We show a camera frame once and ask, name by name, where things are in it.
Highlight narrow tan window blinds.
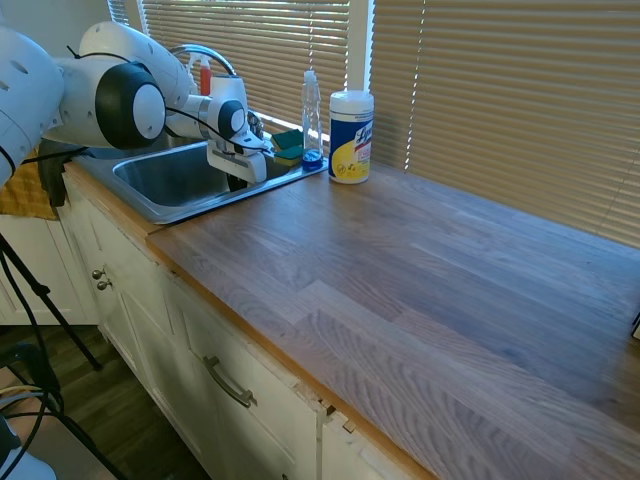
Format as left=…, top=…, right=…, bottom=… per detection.
left=107, top=0, right=352, bottom=137

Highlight black camera tripod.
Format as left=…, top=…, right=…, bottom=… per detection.
left=0, top=233, right=104, bottom=372

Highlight red spray bottle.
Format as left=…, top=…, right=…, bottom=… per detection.
left=188, top=53, right=214, bottom=97

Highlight metal drawer bar handle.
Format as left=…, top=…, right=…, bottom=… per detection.
left=201, top=355, right=258, bottom=409

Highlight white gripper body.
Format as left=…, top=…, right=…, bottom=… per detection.
left=206, top=130, right=275, bottom=185

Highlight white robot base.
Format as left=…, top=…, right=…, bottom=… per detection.
left=0, top=413, right=57, bottom=480

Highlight black floor cables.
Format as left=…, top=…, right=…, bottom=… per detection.
left=0, top=279, right=127, bottom=480

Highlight dark hanging cloth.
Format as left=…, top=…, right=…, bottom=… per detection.
left=38, top=141, right=70, bottom=209

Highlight yellow checkered towel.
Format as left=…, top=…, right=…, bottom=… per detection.
left=0, top=148, right=62, bottom=222

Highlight white window frame post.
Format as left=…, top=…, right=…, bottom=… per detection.
left=347, top=0, right=377, bottom=94

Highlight yellow Lysol wipes canister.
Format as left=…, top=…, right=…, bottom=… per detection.
left=327, top=89, right=376, bottom=186

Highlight clear dish soap bottle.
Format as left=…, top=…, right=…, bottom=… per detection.
left=300, top=69, right=324, bottom=174

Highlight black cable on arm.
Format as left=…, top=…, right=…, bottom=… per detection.
left=66, top=45, right=275, bottom=154

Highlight yellow green sponge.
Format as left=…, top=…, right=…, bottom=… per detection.
left=273, top=145, right=305, bottom=169

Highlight green scrub sponge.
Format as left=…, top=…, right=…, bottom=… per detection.
left=270, top=129, right=305, bottom=151

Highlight stainless steel sink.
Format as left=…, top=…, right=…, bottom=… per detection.
left=74, top=133, right=330, bottom=226

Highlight wide tan window blinds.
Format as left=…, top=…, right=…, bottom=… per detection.
left=372, top=0, right=640, bottom=250

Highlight white faucet water filter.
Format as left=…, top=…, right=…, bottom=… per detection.
left=209, top=74, right=248, bottom=110

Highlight white kitchen cabinet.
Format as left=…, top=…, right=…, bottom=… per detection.
left=58, top=168, right=432, bottom=480

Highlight chrome curved faucet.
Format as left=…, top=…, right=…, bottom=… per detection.
left=167, top=43, right=239, bottom=77

